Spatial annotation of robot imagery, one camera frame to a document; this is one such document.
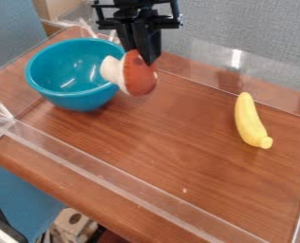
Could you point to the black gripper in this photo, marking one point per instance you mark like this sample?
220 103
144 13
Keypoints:
138 12

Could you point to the brown white toy mushroom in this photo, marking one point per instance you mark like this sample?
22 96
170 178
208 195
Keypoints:
134 76

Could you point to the blue plastic bowl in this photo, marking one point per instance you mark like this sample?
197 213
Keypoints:
63 73

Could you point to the yellow toy banana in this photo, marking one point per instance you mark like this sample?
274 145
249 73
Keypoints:
249 124

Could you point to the blue cabinet panel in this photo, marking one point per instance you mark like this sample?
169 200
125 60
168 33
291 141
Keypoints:
27 208

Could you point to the wooden block with hole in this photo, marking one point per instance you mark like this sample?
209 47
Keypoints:
73 227

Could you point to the clear acrylic barrier wall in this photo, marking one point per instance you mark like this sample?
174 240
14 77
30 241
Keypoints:
157 167

